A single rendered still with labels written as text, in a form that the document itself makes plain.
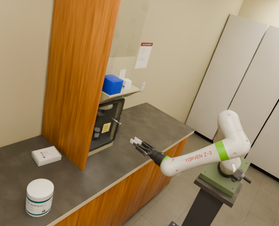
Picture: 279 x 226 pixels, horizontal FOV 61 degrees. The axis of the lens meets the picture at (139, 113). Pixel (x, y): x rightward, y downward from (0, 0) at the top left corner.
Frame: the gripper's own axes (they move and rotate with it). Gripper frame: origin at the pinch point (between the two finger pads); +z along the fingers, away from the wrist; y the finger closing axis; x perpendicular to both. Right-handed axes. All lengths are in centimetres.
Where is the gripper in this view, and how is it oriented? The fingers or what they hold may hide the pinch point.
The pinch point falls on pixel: (135, 141)
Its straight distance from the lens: 175.2
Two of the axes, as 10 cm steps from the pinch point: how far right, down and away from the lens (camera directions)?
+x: -2.7, 8.6, 4.3
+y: -6.0, 2.0, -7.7
